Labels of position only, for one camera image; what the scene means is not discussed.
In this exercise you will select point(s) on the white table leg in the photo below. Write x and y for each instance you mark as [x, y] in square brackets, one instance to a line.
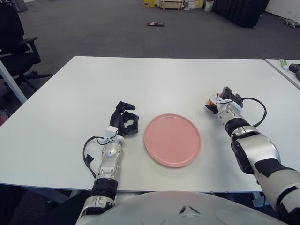
[11, 82]

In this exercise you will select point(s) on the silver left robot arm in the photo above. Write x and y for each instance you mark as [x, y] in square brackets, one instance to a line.
[109, 152]

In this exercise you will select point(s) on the white plastic bag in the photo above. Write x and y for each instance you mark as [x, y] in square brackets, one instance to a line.
[208, 6]

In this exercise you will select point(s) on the stack of white boxes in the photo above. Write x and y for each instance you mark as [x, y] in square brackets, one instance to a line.
[189, 4]

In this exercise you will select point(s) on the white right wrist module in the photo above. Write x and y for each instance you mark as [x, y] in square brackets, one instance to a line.
[214, 96]

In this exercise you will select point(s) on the black handheld controller with screen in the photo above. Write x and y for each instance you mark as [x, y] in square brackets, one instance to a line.
[298, 75]

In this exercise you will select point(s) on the pink round plate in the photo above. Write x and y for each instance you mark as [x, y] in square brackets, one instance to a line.
[172, 140]

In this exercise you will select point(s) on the black handheld controller with frame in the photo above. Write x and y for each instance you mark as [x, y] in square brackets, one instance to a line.
[294, 67]

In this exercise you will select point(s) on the wooden pallet crate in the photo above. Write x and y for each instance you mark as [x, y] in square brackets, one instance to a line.
[172, 4]

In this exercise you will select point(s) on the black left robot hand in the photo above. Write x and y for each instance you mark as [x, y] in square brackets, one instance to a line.
[116, 119]

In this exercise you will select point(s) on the red yellow apple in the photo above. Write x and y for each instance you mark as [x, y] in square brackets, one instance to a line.
[211, 102]

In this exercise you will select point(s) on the yellow cardboard box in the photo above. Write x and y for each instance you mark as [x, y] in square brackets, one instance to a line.
[149, 2]

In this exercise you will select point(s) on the black curtain partition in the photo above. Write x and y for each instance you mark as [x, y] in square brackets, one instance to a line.
[239, 11]

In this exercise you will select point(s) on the grey robot dog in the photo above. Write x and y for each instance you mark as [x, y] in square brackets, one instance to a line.
[291, 22]

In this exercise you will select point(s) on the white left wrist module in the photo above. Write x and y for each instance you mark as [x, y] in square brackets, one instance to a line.
[111, 131]

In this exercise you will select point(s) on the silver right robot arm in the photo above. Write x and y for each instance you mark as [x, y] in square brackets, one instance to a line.
[255, 145]

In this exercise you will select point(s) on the green white tube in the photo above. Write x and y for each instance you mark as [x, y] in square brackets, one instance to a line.
[283, 63]

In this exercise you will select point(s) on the grey robot torso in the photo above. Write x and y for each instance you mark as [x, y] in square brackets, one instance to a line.
[164, 208]

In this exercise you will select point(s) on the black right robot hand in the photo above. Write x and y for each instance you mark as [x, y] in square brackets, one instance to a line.
[230, 95]

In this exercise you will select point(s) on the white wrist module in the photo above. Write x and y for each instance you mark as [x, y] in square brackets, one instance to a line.
[111, 131]
[214, 96]

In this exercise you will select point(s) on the black office chair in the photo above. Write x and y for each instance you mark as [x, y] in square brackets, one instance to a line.
[11, 28]

